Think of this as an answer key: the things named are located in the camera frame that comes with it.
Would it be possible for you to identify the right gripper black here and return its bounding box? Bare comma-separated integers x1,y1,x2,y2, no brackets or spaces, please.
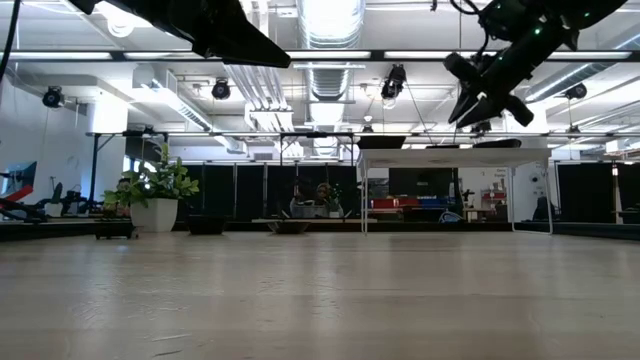
443,34,556,130

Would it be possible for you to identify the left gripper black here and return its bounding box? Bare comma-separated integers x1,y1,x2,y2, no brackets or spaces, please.
69,0,291,69

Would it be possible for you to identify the red storage bin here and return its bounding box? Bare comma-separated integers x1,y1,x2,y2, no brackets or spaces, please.
369,197,421,210

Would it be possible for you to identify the black partition screen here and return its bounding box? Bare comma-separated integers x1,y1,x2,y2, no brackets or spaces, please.
179,163,361,222
556,162,617,224

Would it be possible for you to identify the person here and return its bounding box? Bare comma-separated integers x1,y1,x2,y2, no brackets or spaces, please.
289,182,346,219

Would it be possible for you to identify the green plant in white pot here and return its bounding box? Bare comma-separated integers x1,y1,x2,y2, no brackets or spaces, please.
102,142,201,234

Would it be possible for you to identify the black round bowl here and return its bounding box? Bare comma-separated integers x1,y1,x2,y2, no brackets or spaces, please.
267,221,311,235

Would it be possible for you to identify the background monitor screen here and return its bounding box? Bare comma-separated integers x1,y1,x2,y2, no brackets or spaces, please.
0,160,39,204

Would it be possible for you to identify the silver ventilation duct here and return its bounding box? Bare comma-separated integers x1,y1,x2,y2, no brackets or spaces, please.
294,0,369,159

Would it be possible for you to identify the frame beam with light strips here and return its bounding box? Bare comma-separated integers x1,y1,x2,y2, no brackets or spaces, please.
0,48,640,63

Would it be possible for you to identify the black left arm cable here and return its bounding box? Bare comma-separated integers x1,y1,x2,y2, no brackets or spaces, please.
0,0,22,82

